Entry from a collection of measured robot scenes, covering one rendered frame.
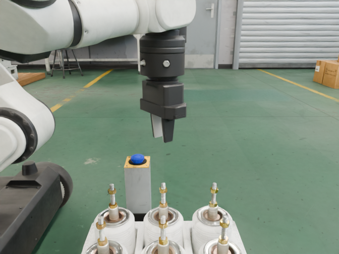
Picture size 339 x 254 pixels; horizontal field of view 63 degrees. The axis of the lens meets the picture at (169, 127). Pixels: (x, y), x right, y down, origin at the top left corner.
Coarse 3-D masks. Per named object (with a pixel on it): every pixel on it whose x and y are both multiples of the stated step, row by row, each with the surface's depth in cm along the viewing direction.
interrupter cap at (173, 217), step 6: (156, 210) 68; (168, 210) 68; (174, 210) 68; (150, 216) 66; (156, 216) 66; (168, 216) 66; (174, 216) 66; (150, 222) 64; (156, 222) 64; (168, 222) 64; (174, 222) 63
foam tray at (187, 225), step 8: (136, 224) 74; (184, 224) 74; (136, 232) 73; (184, 232) 71; (232, 232) 71; (88, 240) 68; (136, 240) 69; (184, 240) 68; (232, 240) 68; (240, 240) 68; (136, 248) 66; (184, 248) 66
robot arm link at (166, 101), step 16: (144, 64) 51; (160, 64) 50; (176, 64) 51; (144, 80) 57; (160, 80) 53; (176, 80) 54; (144, 96) 57; (160, 96) 53; (176, 96) 53; (160, 112) 53; (176, 112) 52
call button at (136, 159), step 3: (132, 156) 80; (135, 156) 80; (138, 156) 80; (141, 156) 80; (132, 159) 78; (135, 159) 78; (138, 159) 78; (141, 159) 78; (135, 162) 78; (138, 162) 78; (141, 162) 79
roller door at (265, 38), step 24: (240, 0) 489; (264, 0) 494; (288, 0) 494; (312, 0) 495; (336, 0) 495; (240, 24) 503; (264, 24) 508; (288, 24) 508; (312, 24) 509; (336, 24) 509; (240, 48) 520; (264, 48) 521; (288, 48) 521; (312, 48) 522; (336, 48) 522
